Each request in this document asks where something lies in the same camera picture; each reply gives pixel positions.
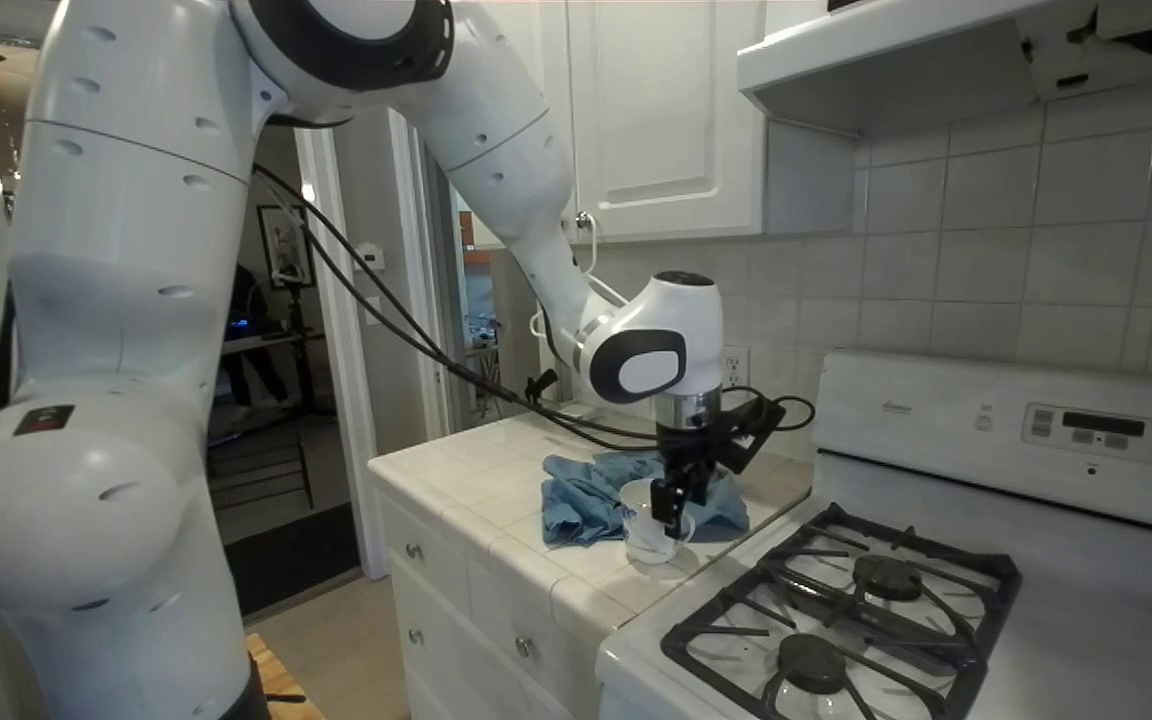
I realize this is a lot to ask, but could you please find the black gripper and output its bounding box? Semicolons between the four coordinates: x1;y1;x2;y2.
648;397;735;544

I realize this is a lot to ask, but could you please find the blue cloth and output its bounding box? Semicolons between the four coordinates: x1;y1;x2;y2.
536;447;753;550

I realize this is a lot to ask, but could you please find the black stove grate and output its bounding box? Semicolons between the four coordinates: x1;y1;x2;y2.
659;500;1025;720

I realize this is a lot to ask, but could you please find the white base cabinet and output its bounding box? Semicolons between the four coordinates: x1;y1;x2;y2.
371;483;609;720

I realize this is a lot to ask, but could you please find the white gas stove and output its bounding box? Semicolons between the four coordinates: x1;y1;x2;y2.
596;349;1152;720

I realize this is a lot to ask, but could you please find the white range hood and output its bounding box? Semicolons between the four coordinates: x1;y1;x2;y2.
733;0;1152;146

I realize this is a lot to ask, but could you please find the white wall outlet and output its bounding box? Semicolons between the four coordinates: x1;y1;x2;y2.
715;342;757;402

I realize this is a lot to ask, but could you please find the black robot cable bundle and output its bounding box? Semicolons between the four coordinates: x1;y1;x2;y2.
253;155;671;458

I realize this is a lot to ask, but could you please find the framed wall picture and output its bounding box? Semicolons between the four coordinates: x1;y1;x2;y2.
256;202;321;293

